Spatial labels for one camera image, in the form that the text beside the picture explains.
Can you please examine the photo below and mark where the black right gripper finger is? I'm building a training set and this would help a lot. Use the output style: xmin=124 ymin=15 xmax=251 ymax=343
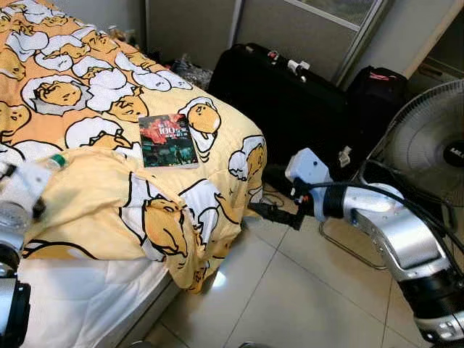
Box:
xmin=261 ymin=165 xmax=291 ymax=192
xmin=249 ymin=202 xmax=304 ymax=231

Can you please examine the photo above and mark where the dark red cover book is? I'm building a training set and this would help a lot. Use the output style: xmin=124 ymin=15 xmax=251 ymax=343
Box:
xmin=138 ymin=113 xmax=200 ymax=170

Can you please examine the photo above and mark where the yellow cartoon egg blanket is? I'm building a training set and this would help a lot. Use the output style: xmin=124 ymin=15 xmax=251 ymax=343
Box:
xmin=0 ymin=0 xmax=268 ymax=294

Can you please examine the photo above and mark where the black suitcase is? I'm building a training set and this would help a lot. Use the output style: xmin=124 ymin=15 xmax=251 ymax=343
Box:
xmin=209 ymin=42 xmax=350 ymax=178

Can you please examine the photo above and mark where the black backpack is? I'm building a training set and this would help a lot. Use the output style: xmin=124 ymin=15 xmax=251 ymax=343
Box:
xmin=347 ymin=67 xmax=408 ymax=157

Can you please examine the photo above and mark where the dark clutter pile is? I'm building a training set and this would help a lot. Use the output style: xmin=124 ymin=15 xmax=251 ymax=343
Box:
xmin=168 ymin=52 xmax=213 ymax=89

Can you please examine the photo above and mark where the grey electric fan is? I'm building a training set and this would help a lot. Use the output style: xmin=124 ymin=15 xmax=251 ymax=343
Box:
xmin=377 ymin=80 xmax=464 ymax=211

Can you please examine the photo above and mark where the white shelf unit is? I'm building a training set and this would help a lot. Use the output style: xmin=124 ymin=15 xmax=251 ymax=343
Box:
xmin=406 ymin=29 xmax=464 ymax=95

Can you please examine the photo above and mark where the white quilted mattress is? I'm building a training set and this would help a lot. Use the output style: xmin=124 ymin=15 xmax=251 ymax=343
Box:
xmin=16 ymin=257 xmax=175 ymax=348

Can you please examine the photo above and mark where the clear bottle green cap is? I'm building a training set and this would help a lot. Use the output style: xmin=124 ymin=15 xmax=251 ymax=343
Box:
xmin=40 ymin=154 xmax=67 ymax=175

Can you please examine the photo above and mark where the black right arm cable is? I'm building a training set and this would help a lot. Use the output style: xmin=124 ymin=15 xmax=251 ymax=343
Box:
xmin=304 ymin=178 xmax=464 ymax=253

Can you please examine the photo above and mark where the silver metal tube frame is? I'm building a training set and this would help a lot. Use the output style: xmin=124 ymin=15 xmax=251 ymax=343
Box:
xmin=318 ymin=217 xmax=389 ymax=270

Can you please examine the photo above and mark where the black metal frame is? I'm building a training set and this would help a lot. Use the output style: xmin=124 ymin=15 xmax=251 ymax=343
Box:
xmin=357 ymin=158 xmax=407 ymax=191

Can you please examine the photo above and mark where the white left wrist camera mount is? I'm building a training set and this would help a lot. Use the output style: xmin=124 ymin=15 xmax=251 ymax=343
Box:
xmin=0 ymin=161 xmax=53 ymax=218

